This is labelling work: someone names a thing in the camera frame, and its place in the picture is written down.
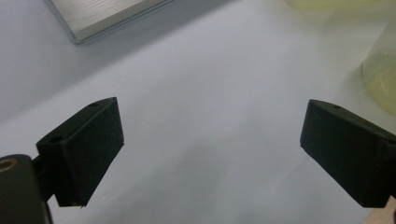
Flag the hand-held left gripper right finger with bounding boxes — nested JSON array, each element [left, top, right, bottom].
[[300, 99, 396, 209]]

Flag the yellow-green round lid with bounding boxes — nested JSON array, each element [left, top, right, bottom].
[[361, 18, 396, 118]]

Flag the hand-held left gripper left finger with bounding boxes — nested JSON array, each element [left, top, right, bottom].
[[35, 96, 125, 207]]

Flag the white wire shelf rack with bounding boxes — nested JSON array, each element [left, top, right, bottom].
[[43, 0, 176, 45]]

